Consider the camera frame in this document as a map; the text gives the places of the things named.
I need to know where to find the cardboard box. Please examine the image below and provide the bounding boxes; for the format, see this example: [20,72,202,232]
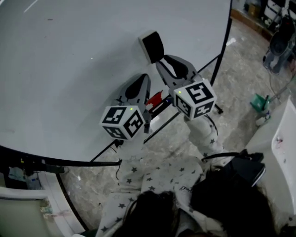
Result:
[248,2,261,17]

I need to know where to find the black wheeled machine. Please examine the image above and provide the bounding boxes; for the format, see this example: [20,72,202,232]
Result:
[262,15,296,75]

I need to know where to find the large white whiteboard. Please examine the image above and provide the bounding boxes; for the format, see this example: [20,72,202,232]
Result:
[0,0,233,173]

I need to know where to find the white table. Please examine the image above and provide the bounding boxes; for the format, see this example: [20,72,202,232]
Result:
[244,95,296,224]

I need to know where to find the person's star-patterned torso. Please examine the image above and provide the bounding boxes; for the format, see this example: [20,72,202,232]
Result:
[95,152,232,237]

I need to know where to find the black cable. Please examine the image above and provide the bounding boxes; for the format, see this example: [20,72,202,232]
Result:
[201,150,250,162]

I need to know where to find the person's left forearm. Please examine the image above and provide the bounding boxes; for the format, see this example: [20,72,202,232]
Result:
[115,136,150,165]

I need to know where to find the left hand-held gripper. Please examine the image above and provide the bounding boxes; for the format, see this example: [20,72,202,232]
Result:
[99,73,152,141]

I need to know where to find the white plastic bottle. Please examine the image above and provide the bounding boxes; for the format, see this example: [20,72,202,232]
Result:
[255,110,271,127]

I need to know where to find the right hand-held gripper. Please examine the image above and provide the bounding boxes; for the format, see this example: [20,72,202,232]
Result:
[155,54,217,120]

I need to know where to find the white cabinet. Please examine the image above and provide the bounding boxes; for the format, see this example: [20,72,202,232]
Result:
[0,187,86,237]

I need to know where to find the green dustpan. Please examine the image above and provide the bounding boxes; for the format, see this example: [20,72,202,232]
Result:
[249,93,271,112]

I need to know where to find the red and white box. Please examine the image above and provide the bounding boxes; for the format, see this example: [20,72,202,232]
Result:
[147,91,173,112]

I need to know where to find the black head-worn device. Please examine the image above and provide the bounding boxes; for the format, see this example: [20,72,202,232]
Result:
[224,150,266,187]

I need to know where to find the clear plastic bottle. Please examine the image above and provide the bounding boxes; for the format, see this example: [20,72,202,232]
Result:
[24,173,43,191]

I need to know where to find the white eraser with black felt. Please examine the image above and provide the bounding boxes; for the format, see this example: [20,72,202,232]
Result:
[138,29,165,63]

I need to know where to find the person's right forearm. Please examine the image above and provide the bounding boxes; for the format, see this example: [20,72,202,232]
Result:
[184,114,229,160]

